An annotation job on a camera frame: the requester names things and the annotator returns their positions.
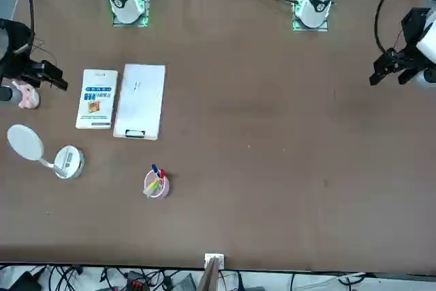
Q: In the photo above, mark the pink plush toy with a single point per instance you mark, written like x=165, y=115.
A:
x=30, y=98

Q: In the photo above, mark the white clipboard black clip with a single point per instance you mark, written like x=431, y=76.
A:
x=139, y=107

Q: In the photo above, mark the grey power adapter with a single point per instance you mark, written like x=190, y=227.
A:
x=184, y=283

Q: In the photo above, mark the black power adapter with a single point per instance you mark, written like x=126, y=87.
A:
x=24, y=280

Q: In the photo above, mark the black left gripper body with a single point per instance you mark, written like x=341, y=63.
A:
x=415, y=25

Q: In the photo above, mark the white foldable desk lamp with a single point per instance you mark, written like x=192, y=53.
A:
x=25, y=141

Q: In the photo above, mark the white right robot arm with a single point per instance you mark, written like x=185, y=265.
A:
x=124, y=1

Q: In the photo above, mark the white post bracket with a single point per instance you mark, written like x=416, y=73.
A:
x=220, y=260

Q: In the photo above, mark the blue cap marker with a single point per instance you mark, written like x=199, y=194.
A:
x=155, y=169

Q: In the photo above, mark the black box red connectors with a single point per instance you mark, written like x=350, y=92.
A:
x=138, y=280

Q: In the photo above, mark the yellow green highlighter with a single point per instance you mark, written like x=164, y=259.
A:
x=156, y=184

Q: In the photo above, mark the pink transparent pen cup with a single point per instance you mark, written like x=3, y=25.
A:
x=165, y=189

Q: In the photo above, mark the red cap marker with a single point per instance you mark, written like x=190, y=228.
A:
x=162, y=173

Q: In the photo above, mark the white blue paperback book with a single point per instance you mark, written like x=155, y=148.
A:
x=97, y=83

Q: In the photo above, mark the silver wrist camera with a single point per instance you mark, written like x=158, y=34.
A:
x=8, y=94

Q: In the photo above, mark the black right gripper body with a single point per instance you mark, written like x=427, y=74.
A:
x=34, y=73

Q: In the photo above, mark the aluminium camera post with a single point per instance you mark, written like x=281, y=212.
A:
x=209, y=277

